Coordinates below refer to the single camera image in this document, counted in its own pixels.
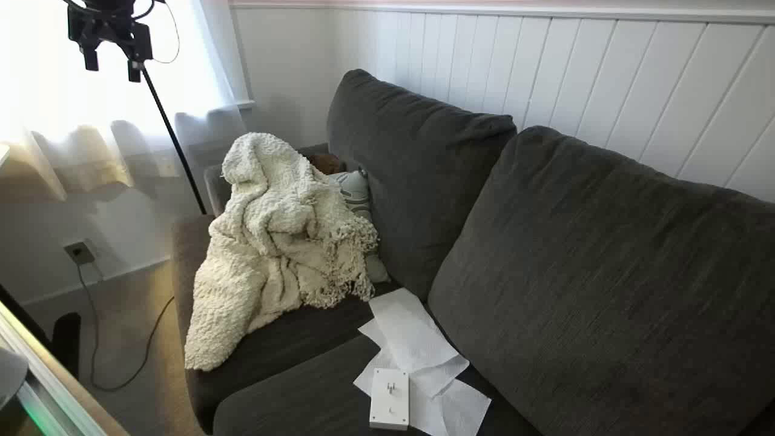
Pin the white knitted blanket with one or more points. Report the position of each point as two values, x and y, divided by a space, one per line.
275 243

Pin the grey sofa seat cushion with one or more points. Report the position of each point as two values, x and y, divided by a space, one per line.
298 340
307 403

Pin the grey fabric sofa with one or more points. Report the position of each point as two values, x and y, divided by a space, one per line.
566 322

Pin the grey wave-patterned pillow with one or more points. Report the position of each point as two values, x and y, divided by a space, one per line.
358 190

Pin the brown pillow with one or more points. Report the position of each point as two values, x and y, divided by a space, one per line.
327 163

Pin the small white flat box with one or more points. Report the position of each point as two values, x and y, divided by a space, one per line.
392 399

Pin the black tripod stand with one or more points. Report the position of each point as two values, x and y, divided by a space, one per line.
172 135

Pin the black stand leg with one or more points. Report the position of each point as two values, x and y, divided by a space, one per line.
66 341

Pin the wall power outlet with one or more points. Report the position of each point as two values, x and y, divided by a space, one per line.
78 252

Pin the black camera on tripod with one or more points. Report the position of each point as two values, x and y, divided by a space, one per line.
111 26

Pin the wooden table with aluminium frame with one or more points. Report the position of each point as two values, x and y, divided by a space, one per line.
49 387

